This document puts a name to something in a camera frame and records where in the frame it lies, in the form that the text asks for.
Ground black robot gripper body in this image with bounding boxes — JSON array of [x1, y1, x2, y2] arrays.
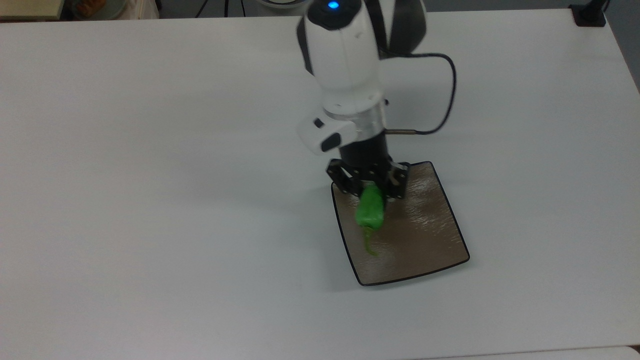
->
[[338, 129, 396, 192]]

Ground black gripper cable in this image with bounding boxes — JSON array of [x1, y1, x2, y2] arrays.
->
[[378, 49, 458, 136]]

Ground green chili pepper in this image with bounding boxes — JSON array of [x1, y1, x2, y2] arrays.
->
[[354, 183, 386, 257]]

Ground beige wooden furniture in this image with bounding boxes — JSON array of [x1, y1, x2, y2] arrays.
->
[[0, 0, 66, 21]]

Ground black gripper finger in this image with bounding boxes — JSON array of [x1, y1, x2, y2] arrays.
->
[[326, 159, 367, 199], [382, 161, 412, 204]]

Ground square brown ceramic plate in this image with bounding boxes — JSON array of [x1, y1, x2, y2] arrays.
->
[[330, 160, 471, 287]]

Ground bowl with orange food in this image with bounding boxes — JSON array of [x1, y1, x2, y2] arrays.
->
[[70, 0, 129, 21]]

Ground black tripod stand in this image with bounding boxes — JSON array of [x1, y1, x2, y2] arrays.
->
[[194, 0, 247, 19]]

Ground black table clamp mount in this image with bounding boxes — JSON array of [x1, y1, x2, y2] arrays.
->
[[568, 0, 612, 28]]

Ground white plastic bag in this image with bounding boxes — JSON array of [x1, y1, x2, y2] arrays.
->
[[125, 0, 161, 20]]

